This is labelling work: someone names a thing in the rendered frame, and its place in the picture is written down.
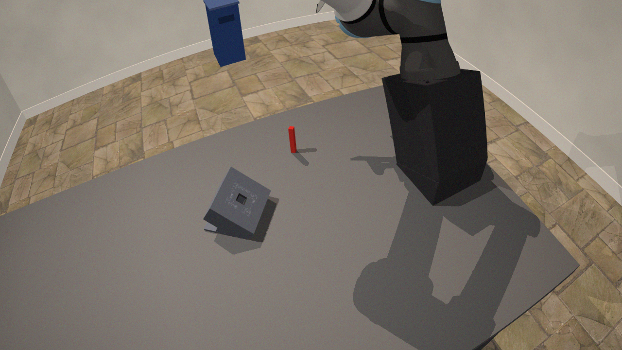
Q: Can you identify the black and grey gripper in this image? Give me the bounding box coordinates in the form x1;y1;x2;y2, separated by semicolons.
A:
316;0;325;13

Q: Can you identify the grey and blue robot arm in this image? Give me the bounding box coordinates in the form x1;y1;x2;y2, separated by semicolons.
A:
322;0;460;81

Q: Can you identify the dark grey sloped panel with square hole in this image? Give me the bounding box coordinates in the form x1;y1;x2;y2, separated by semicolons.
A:
203;167;271;240

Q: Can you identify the red rectangular peg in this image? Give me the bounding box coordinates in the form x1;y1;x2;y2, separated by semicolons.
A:
288;126;296;153

